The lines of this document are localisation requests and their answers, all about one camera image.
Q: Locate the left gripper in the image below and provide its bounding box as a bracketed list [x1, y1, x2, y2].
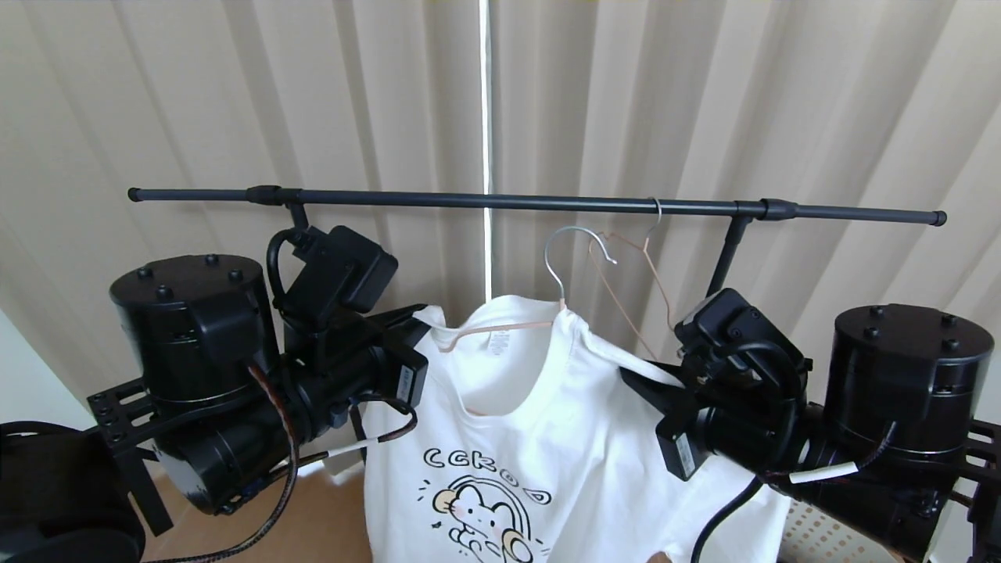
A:
[155, 338, 429, 517]

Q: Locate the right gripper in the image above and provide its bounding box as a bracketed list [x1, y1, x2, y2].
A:
[655, 387, 974, 562]

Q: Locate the white printed t-shirt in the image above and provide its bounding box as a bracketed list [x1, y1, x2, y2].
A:
[361, 296, 792, 563]

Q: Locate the pink clothes hanger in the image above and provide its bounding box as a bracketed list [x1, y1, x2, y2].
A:
[438, 227, 619, 354]
[588, 198, 678, 362]

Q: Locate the white laundry basket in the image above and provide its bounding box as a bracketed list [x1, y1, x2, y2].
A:
[780, 500, 908, 563]

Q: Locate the black clothes rack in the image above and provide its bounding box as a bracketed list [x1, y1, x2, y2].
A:
[127, 186, 947, 462]

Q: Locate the black cable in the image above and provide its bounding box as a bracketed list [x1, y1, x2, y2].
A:
[691, 336, 810, 563]

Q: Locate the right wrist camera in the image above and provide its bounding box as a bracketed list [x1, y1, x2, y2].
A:
[674, 288, 814, 407]

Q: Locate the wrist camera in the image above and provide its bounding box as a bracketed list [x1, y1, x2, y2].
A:
[266, 225, 400, 353]
[674, 288, 814, 407]

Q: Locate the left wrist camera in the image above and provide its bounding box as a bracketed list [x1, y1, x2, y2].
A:
[266, 225, 400, 353]

